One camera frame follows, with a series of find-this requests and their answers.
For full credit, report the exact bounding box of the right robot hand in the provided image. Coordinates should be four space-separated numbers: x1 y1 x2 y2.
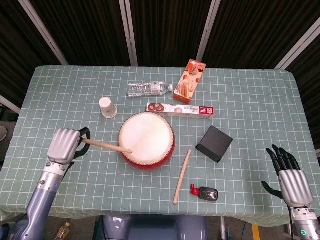
261 144 314 208

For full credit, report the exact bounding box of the orange snack box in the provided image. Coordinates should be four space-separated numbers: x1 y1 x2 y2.
173 58 208 104

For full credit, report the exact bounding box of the wooden drumstick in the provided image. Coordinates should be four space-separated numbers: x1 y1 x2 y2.
81 138 133 154
173 149 192 205

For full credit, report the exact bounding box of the long white and red box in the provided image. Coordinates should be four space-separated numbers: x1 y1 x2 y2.
146 102 216 117

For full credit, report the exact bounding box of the red drum with white skin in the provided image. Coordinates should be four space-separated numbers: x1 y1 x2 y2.
117 112 177 171

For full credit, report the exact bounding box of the green checkered tablecloth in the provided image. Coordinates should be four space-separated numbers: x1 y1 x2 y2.
0 65 320 228

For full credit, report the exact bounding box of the white paper cup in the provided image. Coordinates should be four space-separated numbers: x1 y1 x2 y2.
98 96 118 119

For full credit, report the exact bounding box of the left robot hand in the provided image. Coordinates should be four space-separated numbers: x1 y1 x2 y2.
46 127 91 166

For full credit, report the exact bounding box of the yellow bottle on floor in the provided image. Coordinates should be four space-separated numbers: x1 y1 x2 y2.
52 221 71 240

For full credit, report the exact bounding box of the black cardboard box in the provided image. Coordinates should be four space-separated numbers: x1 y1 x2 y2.
195 125 234 164

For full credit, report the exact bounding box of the clear plastic water bottle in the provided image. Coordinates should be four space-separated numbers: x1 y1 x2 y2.
126 81 174 98

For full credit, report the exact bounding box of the black case with red clip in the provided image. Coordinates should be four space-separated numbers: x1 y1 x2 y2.
190 183 219 201

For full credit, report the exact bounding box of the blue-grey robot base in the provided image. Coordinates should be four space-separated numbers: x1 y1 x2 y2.
94 214 209 240

